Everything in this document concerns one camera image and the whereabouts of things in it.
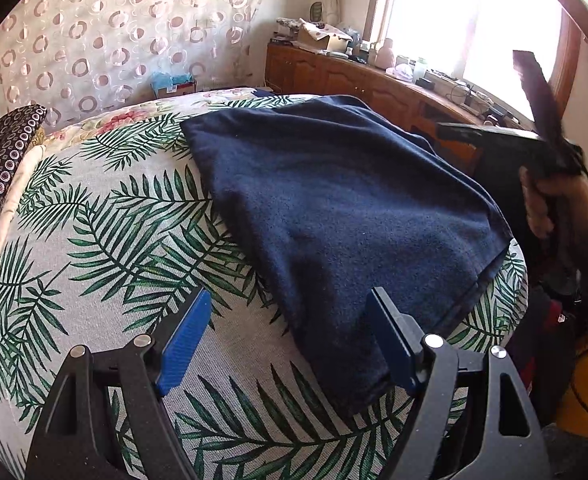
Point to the green capped bottle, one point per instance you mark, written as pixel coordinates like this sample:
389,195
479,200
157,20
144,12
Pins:
420,69

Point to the yellow object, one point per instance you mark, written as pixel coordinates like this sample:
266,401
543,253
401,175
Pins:
579,385

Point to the wooden framed window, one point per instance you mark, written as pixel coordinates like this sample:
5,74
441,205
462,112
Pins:
469,20

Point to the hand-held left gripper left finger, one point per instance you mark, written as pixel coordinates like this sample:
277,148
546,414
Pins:
183,345

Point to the oval mesh object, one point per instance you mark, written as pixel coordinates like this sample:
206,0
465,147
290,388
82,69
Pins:
316,11

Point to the palm leaf print sheet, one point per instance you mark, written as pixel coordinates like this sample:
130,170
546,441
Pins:
123,240

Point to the navy printed t-shirt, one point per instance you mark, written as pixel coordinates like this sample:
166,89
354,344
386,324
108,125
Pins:
334,200

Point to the floral quilt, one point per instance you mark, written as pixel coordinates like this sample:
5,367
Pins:
138,112

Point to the floral storage box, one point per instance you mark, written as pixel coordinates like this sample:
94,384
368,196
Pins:
289,30

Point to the pink jar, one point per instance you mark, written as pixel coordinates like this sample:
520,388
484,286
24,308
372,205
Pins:
386,54

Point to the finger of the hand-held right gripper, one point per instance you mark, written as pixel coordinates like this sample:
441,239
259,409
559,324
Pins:
479,132

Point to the person's right hand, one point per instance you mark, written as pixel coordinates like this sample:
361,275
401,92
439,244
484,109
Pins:
564,195

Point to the small cardboard box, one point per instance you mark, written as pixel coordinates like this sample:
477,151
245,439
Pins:
173,89

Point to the dark patterned pillow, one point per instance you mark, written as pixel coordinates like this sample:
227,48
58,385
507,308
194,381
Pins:
3,170

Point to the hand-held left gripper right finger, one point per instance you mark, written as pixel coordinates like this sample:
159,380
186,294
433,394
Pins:
394,340

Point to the open cardboard box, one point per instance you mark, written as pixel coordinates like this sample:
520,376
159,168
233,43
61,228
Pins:
326,37

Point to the circle-patterned sheer curtain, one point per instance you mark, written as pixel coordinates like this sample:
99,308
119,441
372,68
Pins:
113,25

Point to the wooden cabinet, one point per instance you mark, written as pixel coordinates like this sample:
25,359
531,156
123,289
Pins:
354,80

